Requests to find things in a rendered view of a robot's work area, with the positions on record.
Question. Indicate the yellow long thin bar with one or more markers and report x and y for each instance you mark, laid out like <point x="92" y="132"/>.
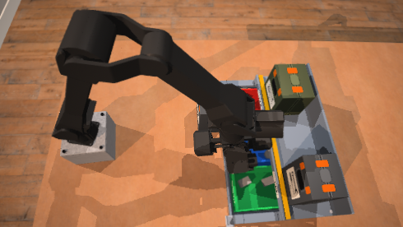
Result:
<point x="276" y="156"/>

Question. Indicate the grey metal disc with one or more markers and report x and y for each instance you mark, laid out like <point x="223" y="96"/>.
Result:
<point x="266" y="154"/>

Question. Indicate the green open bin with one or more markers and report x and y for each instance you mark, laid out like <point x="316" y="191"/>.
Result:
<point x="253" y="197"/>

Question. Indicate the blue bin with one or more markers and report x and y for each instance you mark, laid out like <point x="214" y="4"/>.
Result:
<point x="261" y="159"/>

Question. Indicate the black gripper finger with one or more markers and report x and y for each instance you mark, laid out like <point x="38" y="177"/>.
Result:
<point x="214" y="150"/>
<point x="251" y="145"/>

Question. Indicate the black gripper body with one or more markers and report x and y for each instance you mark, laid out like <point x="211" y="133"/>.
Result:
<point x="203" y="144"/>

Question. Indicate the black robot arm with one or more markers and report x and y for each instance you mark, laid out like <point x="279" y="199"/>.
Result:
<point x="84" y="54"/>

